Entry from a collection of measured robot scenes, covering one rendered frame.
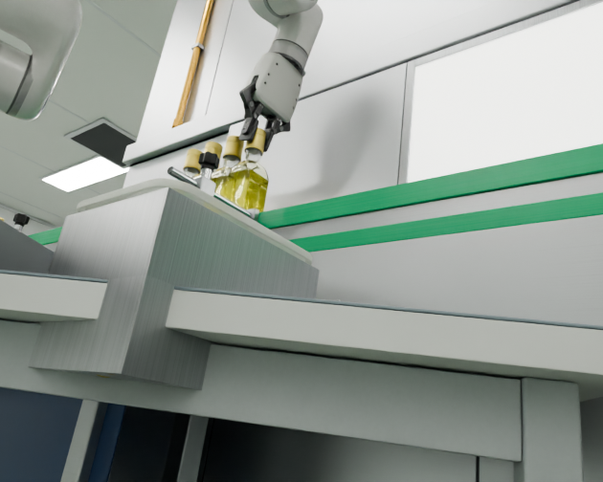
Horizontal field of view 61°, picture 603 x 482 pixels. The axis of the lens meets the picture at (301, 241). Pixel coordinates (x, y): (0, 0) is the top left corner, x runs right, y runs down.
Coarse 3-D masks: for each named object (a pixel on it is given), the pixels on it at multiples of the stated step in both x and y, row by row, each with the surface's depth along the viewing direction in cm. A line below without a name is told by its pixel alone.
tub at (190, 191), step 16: (112, 192) 48; (128, 192) 47; (144, 192) 47; (192, 192) 45; (80, 208) 52; (224, 208) 48; (240, 224) 50; (256, 224) 51; (272, 240) 54; (288, 240) 55; (304, 256) 57
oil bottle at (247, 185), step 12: (240, 168) 90; (252, 168) 89; (264, 168) 92; (228, 180) 91; (240, 180) 88; (252, 180) 88; (264, 180) 91; (228, 192) 89; (240, 192) 87; (252, 192) 88; (264, 192) 91; (240, 204) 86; (252, 204) 88; (264, 204) 90
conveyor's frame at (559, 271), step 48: (432, 240) 58; (480, 240) 54; (528, 240) 51; (576, 240) 48; (336, 288) 63; (384, 288) 59; (432, 288) 55; (480, 288) 52; (528, 288) 49; (576, 288) 47
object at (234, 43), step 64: (192, 0) 170; (320, 0) 125; (384, 0) 110; (448, 0) 99; (512, 0) 87; (576, 0) 80; (256, 64) 132; (320, 64) 116; (384, 64) 100; (192, 128) 135
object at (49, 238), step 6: (60, 228) 100; (36, 234) 106; (42, 234) 104; (48, 234) 102; (54, 234) 101; (36, 240) 105; (42, 240) 103; (48, 240) 102; (54, 240) 100; (48, 246) 101; (54, 246) 100
